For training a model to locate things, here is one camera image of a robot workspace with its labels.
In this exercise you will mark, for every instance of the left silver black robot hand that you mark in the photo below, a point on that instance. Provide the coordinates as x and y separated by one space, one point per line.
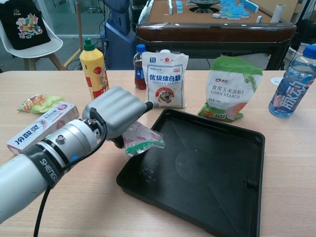
118 106

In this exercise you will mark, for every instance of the small pink white bag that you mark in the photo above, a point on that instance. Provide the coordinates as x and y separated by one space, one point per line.
140 142

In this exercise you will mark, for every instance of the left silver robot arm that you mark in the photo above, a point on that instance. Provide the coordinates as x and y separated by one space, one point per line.
24 177

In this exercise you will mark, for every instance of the green yellow snack packet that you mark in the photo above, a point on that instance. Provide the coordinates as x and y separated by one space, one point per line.
39 103

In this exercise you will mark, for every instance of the black square plastic tray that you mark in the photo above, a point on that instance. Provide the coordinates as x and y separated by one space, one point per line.
195 172

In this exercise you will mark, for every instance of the dark cola bottle blue cap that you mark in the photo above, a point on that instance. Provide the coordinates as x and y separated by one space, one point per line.
138 74

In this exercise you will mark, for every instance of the yellow bottle with green cap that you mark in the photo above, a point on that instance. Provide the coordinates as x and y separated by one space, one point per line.
93 66

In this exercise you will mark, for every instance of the white castor sugar bag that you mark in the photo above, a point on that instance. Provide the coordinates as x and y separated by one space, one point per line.
165 81

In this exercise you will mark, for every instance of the blue machine base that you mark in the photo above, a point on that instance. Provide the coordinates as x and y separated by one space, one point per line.
118 32

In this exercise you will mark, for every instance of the pink white toothpaste box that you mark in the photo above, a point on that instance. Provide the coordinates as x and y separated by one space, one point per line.
42 126

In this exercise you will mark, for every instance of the wooden pole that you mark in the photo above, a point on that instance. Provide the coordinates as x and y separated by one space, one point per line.
79 24

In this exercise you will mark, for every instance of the white chair with wooden legs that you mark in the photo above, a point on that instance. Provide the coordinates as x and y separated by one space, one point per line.
32 53

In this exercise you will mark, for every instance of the green white corn starch bag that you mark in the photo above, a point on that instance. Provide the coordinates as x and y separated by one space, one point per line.
229 91

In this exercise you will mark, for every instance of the blue white mahjong tile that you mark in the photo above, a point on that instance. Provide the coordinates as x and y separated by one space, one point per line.
179 7
170 6
259 18
217 16

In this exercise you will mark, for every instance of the dark wooden mahjong table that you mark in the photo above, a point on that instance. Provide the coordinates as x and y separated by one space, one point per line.
214 34

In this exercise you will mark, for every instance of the black printed tote bag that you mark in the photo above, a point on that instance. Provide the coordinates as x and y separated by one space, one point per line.
24 27

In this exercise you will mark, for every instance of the black mahjong table centre dome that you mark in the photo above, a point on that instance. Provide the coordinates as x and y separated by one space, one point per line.
203 5

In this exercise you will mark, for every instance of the blue mahjong tile pile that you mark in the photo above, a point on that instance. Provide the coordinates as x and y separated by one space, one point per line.
234 10

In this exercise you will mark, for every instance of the blue sports drink bottle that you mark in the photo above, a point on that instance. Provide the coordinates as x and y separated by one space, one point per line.
291 86

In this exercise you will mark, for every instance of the white paper roll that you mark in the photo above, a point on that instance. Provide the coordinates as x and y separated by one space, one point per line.
277 13

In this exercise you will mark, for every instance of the black tripod stand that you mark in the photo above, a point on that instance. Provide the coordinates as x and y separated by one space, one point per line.
304 10

